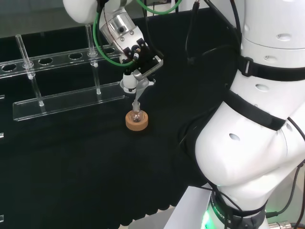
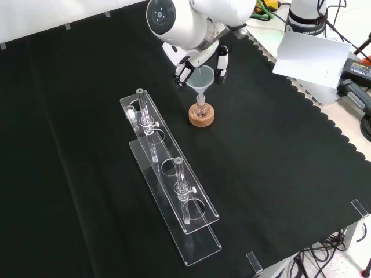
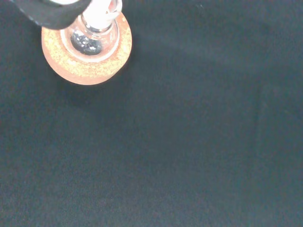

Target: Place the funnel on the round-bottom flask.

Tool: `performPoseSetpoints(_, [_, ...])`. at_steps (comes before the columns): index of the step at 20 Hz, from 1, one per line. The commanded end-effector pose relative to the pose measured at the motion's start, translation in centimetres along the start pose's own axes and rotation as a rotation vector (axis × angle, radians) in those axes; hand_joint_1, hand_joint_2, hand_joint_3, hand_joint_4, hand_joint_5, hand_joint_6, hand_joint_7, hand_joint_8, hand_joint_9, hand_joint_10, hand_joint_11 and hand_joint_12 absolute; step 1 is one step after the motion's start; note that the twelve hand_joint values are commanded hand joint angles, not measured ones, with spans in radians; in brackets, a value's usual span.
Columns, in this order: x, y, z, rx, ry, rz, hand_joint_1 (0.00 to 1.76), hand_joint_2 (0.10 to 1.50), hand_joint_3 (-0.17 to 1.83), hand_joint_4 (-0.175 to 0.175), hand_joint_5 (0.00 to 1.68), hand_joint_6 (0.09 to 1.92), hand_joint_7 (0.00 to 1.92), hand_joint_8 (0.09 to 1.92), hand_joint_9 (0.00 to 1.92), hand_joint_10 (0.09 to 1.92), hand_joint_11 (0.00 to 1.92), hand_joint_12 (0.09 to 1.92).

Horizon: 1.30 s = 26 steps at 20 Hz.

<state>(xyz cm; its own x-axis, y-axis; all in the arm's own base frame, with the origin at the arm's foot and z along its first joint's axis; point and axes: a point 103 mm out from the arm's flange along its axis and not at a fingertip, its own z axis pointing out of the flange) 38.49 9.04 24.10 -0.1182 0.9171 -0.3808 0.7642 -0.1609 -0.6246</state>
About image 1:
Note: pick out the translucent plastic funnel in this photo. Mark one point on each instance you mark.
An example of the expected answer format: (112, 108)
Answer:
(142, 86)

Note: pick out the pale board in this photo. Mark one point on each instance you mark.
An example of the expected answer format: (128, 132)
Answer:
(186, 210)

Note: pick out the black cloth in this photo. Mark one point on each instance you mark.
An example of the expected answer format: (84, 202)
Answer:
(71, 167)

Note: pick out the clear acrylic funnel stand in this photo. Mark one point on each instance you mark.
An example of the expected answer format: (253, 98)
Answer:
(71, 100)

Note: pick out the glass round-bottom flask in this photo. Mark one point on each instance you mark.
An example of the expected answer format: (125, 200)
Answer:
(137, 117)

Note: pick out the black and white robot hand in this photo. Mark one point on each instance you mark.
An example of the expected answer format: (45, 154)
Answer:
(143, 64)

